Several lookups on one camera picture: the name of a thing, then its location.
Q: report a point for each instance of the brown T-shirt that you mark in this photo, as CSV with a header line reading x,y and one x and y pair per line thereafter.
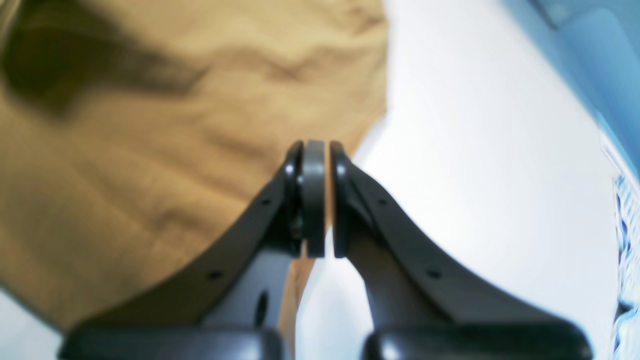
x,y
134,132

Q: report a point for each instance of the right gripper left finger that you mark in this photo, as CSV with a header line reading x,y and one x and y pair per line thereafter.
x,y
226,304

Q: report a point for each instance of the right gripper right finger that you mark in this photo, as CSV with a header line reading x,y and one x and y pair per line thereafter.
x,y
424,304

